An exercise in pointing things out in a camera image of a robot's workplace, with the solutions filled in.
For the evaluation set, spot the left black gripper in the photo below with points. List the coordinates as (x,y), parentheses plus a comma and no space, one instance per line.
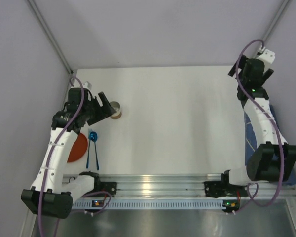
(98,105)

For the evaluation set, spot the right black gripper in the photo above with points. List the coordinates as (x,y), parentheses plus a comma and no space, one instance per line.
(238,66)

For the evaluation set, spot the brown paper cup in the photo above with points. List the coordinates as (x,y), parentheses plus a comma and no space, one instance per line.
(118,110)

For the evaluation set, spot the red plate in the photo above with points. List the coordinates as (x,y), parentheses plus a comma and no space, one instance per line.
(79,148)

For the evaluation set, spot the blue fish placemat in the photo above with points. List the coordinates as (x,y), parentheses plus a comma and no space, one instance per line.
(262,153)

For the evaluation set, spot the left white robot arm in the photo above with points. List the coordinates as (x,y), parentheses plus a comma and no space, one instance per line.
(47,195)

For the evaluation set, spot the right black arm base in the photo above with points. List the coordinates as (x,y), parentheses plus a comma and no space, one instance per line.
(217,189)

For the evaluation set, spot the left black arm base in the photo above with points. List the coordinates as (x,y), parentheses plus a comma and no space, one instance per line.
(110,187)

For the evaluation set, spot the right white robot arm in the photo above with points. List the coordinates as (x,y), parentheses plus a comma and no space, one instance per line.
(258,107)

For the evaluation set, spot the blue metal spoon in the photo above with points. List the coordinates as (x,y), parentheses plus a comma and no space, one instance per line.
(94,138)

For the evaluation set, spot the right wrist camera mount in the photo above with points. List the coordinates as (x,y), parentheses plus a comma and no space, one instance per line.
(265,55)

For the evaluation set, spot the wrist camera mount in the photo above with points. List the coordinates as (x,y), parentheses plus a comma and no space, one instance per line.
(265,55)
(87,85)

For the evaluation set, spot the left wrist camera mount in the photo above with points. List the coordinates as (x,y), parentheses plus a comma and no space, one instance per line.
(87,85)

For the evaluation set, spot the aluminium mounting rail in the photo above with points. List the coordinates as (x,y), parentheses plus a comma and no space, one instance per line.
(180,186)

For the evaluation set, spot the slotted cable duct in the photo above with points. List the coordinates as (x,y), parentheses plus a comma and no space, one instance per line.
(156,204)

